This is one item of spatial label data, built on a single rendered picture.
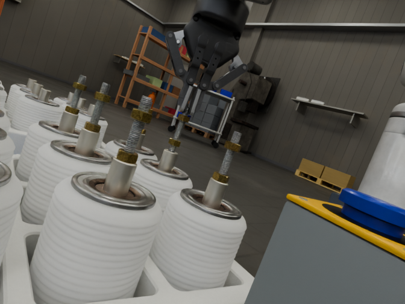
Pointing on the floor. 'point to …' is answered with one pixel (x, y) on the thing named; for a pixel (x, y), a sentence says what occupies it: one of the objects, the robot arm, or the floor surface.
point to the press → (248, 104)
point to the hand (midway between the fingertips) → (190, 100)
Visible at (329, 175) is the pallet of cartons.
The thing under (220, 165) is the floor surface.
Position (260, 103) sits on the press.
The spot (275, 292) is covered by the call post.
